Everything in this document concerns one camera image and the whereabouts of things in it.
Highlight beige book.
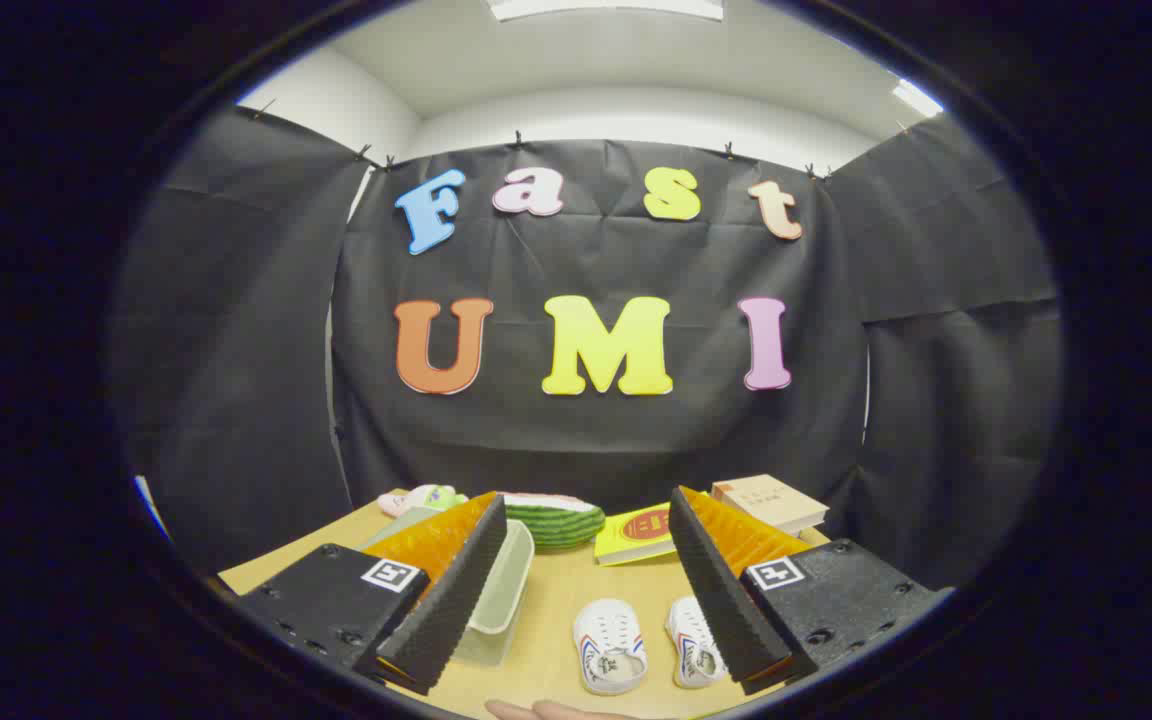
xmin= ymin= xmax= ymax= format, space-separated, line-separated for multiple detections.
xmin=711 ymin=474 xmax=830 ymax=536

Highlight yellow book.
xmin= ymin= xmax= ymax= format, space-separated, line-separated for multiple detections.
xmin=593 ymin=503 xmax=682 ymax=567

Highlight small ceiling light panel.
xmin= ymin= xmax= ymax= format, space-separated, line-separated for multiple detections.
xmin=891 ymin=78 xmax=945 ymax=119

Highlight green fabric storage box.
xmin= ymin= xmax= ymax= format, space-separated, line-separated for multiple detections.
xmin=361 ymin=505 xmax=537 ymax=669

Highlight watermelon slice plush toy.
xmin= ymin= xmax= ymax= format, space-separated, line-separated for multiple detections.
xmin=501 ymin=492 xmax=607 ymax=551

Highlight white canvas shoe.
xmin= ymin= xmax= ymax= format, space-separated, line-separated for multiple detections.
xmin=573 ymin=598 xmax=649 ymax=696
xmin=664 ymin=596 xmax=729 ymax=689

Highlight pink and green plush toy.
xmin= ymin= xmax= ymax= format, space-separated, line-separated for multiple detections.
xmin=378 ymin=484 xmax=469 ymax=519

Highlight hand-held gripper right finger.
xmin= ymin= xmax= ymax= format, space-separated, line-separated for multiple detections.
xmin=669 ymin=486 xmax=957 ymax=696

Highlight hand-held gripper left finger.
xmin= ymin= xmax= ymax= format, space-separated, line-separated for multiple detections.
xmin=236 ymin=492 xmax=509 ymax=697

